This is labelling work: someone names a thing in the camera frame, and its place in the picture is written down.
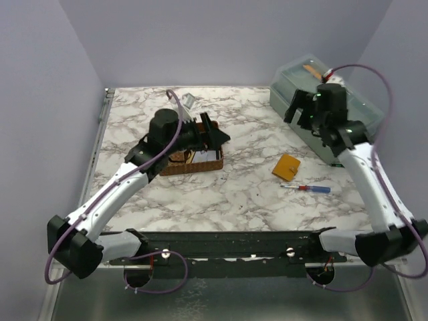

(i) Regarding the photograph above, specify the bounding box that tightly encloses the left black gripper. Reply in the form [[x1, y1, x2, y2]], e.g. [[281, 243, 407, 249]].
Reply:
[[167, 114, 231, 156]]

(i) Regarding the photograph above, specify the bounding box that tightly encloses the yellow leather card holder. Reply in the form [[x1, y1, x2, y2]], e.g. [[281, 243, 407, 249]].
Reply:
[[272, 154, 301, 182]]

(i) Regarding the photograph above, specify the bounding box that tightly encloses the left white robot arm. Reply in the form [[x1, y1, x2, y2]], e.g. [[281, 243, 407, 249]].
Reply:
[[45, 108, 230, 279]]

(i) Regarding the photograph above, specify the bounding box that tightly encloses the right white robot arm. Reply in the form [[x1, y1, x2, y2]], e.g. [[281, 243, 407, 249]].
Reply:
[[284, 83, 427, 267]]

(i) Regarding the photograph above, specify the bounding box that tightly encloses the clear lid plastic toolbox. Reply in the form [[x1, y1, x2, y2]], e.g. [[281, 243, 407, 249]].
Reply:
[[270, 55, 384, 167]]

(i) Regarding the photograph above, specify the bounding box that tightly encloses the orange tool inside toolbox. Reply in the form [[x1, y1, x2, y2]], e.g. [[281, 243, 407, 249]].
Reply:
[[303, 64, 323, 81]]

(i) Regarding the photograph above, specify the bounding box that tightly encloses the brown woven basket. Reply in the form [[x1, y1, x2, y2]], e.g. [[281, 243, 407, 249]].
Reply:
[[160, 114, 231, 177]]

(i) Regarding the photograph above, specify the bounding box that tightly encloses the red blue screwdriver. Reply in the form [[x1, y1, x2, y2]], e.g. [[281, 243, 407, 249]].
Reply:
[[280, 185, 331, 194]]

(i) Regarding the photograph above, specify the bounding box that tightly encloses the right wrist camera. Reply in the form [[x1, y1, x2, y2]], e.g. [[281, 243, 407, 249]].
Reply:
[[321, 68, 346, 87]]

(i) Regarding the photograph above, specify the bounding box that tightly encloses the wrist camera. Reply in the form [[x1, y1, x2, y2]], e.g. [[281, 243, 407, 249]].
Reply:
[[321, 68, 346, 87], [181, 93, 196, 121]]

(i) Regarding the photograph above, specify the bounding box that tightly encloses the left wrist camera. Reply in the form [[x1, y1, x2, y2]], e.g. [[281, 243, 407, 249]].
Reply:
[[181, 93, 196, 121]]

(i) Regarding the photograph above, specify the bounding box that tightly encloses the aluminium rail frame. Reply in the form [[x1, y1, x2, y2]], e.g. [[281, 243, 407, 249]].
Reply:
[[38, 88, 116, 320]]

